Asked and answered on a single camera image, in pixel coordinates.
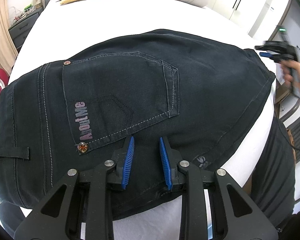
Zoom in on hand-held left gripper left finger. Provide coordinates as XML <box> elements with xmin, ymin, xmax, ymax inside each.
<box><xmin>14</xmin><ymin>136</ymin><xmax>136</xmax><ymax>240</ymax></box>

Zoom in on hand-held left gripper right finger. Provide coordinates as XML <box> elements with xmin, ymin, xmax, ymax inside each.
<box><xmin>159</xmin><ymin>137</ymin><xmax>278</xmax><ymax>240</ymax></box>

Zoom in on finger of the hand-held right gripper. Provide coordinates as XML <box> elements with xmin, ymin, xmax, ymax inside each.
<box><xmin>259</xmin><ymin>52</ymin><xmax>282</xmax><ymax>63</ymax></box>
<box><xmin>254</xmin><ymin>41</ymin><xmax>282</xmax><ymax>53</ymax></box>

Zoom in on dark denim pants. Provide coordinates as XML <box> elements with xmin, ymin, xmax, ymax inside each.
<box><xmin>0</xmin><ymin>29</ymin><xmax>277</xmax><ymax>220</ymax></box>

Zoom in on white wardrobe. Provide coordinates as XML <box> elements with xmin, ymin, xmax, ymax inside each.
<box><xmin>205</xmin><ymin>0</ymin><xmax>294</xmax><ymax>40</ymax></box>

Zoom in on person's dark clothed leg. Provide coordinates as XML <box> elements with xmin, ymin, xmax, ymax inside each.
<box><xmin>249</xmin><ymin>115</ymin><xmax>298</xmax><ymax>228</ymax></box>

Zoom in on bed with white sheet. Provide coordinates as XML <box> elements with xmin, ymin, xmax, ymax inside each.
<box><xmin>0</xmin><ymin>0</ymin><xmax>278</xmax><ymax>240</ymax></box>

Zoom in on grey nightstand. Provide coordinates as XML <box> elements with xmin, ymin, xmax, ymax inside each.
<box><xmin>9</xmin><ymin>6</ymin><xmax>44</xmax><ymax>55</ymax></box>

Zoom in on beige curtain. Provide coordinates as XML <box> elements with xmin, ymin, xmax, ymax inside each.
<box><xmin>0</xmin><ymin>0</ymin><xmax>18</xmax><ymax>73</ymax></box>

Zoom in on white wire basket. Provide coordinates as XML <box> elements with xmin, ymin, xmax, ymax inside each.
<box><xmin>14</xmin><ymin>4</ymin><xmax>40</xmax><ymax>21</ymax></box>

